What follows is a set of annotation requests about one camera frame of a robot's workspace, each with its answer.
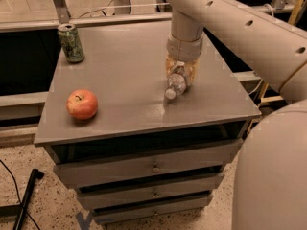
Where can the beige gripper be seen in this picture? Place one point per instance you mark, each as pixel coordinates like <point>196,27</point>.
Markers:
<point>183,51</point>

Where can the clear plastic water bottle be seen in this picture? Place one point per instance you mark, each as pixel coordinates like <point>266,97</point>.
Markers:
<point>176,84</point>

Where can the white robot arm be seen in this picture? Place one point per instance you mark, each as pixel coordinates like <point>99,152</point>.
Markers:
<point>270,187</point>

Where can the red apple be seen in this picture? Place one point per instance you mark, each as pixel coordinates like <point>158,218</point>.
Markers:
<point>82,104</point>

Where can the grey drawer cabinet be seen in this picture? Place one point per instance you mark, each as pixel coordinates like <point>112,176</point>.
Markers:
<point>125,69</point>

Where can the green soda can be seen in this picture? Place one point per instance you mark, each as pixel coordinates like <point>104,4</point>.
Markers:
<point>70,43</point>

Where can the bottom grey drawer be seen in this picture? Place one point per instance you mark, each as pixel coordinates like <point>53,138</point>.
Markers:
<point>154,208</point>

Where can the grey drawer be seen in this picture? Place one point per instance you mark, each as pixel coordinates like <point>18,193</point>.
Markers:
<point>96,172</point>
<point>154,208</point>
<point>147,189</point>

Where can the top grey drawer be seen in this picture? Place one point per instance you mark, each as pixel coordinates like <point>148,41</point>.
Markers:
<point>96,172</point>

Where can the middle grey drawer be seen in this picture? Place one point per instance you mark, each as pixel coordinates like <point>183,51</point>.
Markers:
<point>147,189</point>

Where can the black floor stand bar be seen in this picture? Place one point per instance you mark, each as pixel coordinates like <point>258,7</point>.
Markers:
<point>20,211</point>

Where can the metal railing frame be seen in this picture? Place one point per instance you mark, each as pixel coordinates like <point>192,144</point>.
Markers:
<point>31,15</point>

